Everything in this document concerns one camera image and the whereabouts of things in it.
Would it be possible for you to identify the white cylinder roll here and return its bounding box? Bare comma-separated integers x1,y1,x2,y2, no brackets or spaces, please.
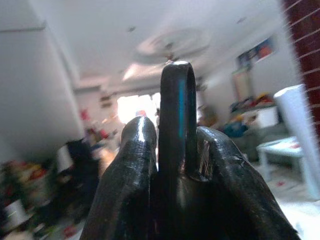
273,83,316,156

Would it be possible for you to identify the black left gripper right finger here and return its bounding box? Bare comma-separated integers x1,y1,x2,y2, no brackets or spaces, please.
196,126,301,240

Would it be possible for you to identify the round ceiling fixture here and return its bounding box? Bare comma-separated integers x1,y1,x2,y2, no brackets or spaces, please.
134,27,211,66

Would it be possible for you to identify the white side table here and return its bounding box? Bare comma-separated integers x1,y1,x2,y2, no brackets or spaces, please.
256,136,320,201

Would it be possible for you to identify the grey sofa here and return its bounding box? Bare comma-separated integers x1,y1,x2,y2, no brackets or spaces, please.
224,122,288,162

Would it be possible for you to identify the green dustpan with long handle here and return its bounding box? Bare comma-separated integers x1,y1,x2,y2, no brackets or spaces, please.
149,60,218,240

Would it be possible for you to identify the colourful wall poster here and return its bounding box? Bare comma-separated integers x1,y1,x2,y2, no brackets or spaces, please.
236,37,279,69

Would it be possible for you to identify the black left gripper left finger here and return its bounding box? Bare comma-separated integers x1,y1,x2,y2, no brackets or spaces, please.
81,116,159,240

